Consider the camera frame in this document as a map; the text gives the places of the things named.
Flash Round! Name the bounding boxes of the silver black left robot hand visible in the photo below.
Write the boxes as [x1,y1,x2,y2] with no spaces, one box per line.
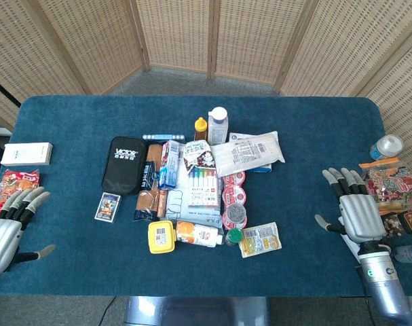
[0,186,56,276]

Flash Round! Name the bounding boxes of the orange juice carton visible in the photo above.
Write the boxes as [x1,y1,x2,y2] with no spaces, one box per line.
[175,220,225,249]

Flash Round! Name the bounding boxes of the white rectangular box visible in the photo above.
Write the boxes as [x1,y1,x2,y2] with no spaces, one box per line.
[0,142,54,167]

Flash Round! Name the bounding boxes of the honey bottle yellow cap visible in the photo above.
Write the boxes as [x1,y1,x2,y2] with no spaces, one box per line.
[193,116,208,141]

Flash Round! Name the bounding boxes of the playing card box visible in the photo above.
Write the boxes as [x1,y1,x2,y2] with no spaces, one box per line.
[94,192,123,223]

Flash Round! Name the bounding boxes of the blue pill organiser strip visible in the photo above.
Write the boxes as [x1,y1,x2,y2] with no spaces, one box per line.
[142,133,187,141]

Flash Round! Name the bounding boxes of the spaghetti pack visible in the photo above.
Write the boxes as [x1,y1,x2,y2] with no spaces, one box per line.
[134,143,163,222]

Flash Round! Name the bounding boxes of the small bottle white cap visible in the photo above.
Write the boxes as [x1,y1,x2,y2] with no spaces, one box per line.
[369,134,405,162]

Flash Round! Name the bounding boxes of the black Victor zip pouch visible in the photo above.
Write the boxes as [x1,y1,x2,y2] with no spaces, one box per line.
[101,136,147,196]

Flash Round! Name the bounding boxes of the yellow food packet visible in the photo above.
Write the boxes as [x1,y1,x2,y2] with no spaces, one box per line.
[238,221,283,259]

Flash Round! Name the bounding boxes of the woven bamboo folding screen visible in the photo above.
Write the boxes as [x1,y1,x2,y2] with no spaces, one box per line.
[0,0,412,191]

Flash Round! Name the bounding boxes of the coloured marker pen set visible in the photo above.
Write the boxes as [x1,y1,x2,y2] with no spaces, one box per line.
[186,166,222,209]

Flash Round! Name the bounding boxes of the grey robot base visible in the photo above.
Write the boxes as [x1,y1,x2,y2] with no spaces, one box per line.
[124,295,271,326]

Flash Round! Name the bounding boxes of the clear tub of clips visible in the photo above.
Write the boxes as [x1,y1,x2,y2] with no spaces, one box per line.
[224,203,248,223]

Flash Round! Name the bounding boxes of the black cable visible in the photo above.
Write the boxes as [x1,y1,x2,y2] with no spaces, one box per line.
[101,295,117,326]

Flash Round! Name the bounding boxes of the spice jar green cap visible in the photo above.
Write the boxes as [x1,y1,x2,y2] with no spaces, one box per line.
[224,228,244,247]

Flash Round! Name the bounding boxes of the green box yellow lid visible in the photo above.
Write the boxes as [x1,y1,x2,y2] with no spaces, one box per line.
[147,220,177,255]

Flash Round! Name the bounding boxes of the red lidded cup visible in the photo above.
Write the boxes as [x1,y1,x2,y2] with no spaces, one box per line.
[222,185,248,205]
[223,170,246,187]
[222,217,248,231]

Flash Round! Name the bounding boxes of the colourful printed snack bag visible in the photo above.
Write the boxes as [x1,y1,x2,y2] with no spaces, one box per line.
[358,156,412,215]

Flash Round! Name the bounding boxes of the coffee milk candy bag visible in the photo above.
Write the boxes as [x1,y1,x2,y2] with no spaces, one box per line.
[183,139,217,175]

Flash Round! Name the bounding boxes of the brown nut pack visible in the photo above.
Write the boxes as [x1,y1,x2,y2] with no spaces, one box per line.
[381,207,412,239]

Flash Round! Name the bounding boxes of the clear water bottle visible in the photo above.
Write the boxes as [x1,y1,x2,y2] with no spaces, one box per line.
[393,244,412,264]

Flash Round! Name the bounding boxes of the white plastic bag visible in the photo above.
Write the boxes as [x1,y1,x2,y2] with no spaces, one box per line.
[210,131,286,178]

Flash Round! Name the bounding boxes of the orange sausage stick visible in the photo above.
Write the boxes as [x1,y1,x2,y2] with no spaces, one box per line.
[157,189,168,219]

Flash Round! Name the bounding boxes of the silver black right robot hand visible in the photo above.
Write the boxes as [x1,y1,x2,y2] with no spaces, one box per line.
[314,167,388,244]

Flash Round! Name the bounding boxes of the blue table cloth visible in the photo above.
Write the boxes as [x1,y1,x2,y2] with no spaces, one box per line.
[0,94,412,298]

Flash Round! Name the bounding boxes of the red snack bag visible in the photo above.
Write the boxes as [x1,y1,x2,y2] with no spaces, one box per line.
[0,168,41,219]

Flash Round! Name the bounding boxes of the blue white toothpaste box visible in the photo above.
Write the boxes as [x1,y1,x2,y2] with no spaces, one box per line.
[157,139,181,191]

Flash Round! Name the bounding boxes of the clear bottle white cap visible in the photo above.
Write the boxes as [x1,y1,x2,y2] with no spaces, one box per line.
[206,106,230,145]

